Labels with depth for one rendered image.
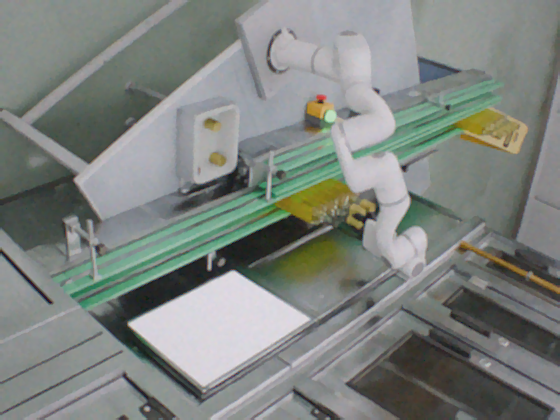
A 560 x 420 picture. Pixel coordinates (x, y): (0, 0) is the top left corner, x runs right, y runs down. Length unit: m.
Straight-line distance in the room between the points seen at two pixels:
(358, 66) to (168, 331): 0.89
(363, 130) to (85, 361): 0.94
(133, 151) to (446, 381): 1.08
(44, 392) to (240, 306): 0.86
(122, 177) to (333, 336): 0.74
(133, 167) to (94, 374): 0.88
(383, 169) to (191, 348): 0.67
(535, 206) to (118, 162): 6.94
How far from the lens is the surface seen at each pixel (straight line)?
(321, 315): 1.79
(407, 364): 1.76
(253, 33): 1.96
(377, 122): 1.65
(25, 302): 1.30
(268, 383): 1.59
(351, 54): 1.76
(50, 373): 1.11
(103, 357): 1.13
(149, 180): 1.90
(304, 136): 2.18
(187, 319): 1.75
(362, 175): 1.62
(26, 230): 2.25
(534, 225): 8.36
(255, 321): 1.75
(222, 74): 1.96
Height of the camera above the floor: 2.11
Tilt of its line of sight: 34 degrees down
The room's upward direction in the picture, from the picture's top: 118 degrees clockwise
